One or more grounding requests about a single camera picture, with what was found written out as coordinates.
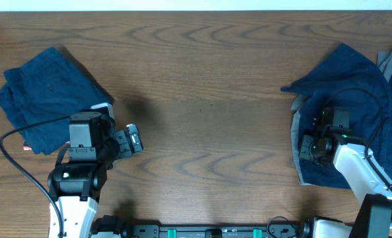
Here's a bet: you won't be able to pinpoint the navy blue shorts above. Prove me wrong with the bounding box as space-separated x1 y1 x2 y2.
0 46 114 155
280 42 392 190

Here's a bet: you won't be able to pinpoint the grey shorts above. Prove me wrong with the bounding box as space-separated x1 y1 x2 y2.
290 44 392 186

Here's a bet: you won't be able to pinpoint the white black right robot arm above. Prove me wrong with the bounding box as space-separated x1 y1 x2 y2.
297 107 392 237

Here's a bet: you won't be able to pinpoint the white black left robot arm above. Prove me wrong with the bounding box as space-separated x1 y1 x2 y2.
48 110 143 238

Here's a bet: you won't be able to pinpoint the folded navy blue shorts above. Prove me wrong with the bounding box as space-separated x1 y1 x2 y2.
0 46 114 155

